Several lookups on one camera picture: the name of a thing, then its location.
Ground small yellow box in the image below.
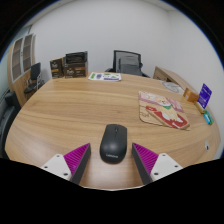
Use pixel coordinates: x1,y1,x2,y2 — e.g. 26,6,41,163
194,100,205,115

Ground black sofa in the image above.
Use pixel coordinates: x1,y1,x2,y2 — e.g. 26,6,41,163
0,91,23,160

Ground small black visitor chair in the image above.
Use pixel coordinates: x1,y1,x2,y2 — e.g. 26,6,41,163
23,62,45,96

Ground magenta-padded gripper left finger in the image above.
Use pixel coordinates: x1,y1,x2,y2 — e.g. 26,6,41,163
40,142,92,185

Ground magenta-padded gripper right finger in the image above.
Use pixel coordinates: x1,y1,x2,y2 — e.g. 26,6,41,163
131,142,184,185

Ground wooden shelf unit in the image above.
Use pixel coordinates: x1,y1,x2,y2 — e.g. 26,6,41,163
7,32,37,108

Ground large dark brown box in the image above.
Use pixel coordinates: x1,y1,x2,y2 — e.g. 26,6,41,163
62,50,89,79

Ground black mesh office chair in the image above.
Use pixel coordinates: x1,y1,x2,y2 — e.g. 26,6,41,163
105,49,150,78

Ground white green printed leaflet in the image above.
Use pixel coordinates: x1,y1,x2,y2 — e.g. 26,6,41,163
87,71,122,82

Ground wooden side cabinet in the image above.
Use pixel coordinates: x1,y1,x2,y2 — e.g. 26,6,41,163
152,65,188,92

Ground orange-brown cardboard box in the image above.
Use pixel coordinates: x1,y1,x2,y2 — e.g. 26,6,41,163
182,87,200,104

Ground small blue box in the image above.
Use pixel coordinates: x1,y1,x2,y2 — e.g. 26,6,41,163
203,110,212,126

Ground cartoon print mouse pad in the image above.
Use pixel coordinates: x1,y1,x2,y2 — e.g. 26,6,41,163
138,90,191,131

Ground black computer mouse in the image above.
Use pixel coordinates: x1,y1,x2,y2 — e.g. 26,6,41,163
99,123,128,165

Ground purple standing card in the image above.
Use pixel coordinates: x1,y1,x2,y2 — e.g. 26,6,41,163
197,83,213,110

